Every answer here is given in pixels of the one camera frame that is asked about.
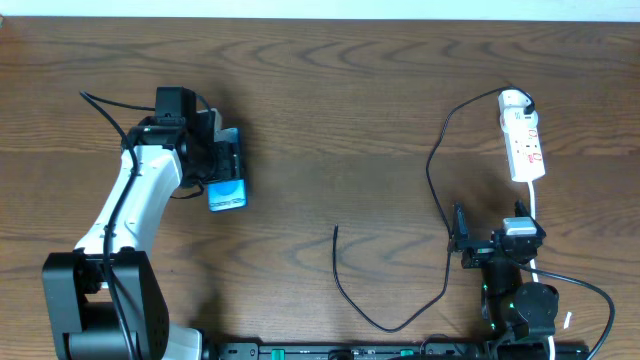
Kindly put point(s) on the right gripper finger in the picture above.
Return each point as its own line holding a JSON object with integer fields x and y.
{"x": 521, "y": 210}
{"x": 459, "y": 234}

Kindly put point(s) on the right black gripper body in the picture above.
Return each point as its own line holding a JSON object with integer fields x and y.
{"x": 485, "y": 253}

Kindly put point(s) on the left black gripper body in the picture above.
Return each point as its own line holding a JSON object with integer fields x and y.
{"x": 226, "y": 165}

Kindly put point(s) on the blue Galaxy smartphone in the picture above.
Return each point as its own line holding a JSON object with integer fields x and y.
{"x": 226, "y": 196}

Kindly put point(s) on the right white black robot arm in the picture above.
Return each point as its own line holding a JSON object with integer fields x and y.
{"x": 517, "y": 310}

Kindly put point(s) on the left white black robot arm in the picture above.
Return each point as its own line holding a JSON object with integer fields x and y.
{"x": 103, "y": 298}

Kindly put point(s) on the white USB charger adapter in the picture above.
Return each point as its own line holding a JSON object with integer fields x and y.
{"x": 514, "y": 105}

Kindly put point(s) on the white power strip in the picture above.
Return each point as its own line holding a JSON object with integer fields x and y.
{"x": 523, "y": 146}

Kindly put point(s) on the white paper scrap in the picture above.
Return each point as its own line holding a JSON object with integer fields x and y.
{"x": 567, "y": 320}

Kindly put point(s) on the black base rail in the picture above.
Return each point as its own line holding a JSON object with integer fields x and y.
{"x": 433, "y": 349}

